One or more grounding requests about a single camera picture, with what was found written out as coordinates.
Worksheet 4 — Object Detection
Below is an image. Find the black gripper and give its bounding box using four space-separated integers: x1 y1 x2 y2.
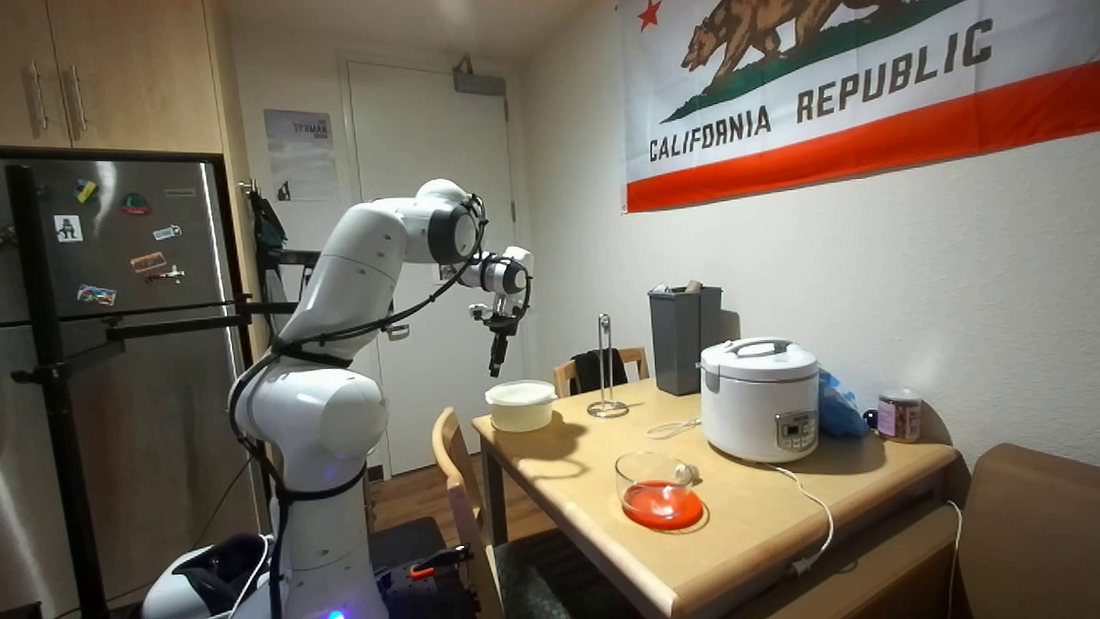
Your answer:
475 293 525 380

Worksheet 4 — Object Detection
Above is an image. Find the white bowl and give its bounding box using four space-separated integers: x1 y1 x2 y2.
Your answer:
483 378 565 437

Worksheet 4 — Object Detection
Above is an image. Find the white black robot base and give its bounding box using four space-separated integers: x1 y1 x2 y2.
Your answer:
138 531 282 619

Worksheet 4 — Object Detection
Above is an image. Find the glass bowl with red contents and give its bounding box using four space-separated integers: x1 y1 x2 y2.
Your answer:
611 442 713 536

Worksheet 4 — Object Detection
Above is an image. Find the wooden chair with black bag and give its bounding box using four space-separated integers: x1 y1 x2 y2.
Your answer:
551 344 653 403

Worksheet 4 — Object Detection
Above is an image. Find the metal paper towel holder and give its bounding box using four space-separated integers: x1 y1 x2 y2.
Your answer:
585 309 634 423

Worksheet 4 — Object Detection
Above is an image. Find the wooden chair with dark cushion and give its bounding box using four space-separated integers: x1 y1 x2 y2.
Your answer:
428 403 631 619

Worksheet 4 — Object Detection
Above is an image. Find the dark grey bin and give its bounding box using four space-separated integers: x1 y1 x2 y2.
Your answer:
647 278 730 399

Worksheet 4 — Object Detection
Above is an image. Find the thin utensil on table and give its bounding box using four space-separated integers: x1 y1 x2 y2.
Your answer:
641 417 706 442

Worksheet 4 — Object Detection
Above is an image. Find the black floor mat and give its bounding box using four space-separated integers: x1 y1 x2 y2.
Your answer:
369 513 487 619

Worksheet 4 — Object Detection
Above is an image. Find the white door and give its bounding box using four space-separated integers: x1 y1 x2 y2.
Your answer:
341 57 525 480

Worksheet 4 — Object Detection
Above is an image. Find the dark hanging coat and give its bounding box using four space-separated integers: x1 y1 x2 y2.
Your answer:
244 186 292 285

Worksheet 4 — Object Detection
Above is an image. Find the white rice cooker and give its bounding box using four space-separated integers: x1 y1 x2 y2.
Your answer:
698 333 826 466

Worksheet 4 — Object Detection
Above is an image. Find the door closer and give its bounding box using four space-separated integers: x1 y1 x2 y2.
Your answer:
452 55 512 101

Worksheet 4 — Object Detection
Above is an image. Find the wooden table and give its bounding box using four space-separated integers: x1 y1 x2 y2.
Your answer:
467 374 963 619

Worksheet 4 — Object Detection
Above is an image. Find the blue plastic bag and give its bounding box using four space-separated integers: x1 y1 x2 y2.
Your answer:
815 368 877 442

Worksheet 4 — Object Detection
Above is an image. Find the orange fridge magnet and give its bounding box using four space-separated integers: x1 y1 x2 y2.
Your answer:
125 249 171 278

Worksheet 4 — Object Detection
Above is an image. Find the steel fridge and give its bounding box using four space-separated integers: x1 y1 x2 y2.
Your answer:
0 150 266 614

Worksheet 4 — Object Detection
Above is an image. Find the pink jar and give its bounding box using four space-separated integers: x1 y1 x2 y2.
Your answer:
871 384 927 446

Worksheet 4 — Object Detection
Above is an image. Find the California Republic flag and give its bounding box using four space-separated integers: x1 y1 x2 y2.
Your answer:
622 0 1100 216

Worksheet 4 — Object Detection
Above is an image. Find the wooden cabinet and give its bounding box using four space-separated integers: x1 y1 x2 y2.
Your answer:
0 0 231 153

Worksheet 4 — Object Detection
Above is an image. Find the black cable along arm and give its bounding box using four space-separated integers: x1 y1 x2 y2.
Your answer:
224 192 535 619

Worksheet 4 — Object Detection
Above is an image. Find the red handled tool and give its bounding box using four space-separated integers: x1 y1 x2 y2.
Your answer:
404 541 475 586

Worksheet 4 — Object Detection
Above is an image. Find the paper notice on wall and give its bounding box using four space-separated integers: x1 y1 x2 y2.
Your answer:
262 105 337 163

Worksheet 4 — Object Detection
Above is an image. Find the white power cord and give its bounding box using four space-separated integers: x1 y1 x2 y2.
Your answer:
771 459 838 579

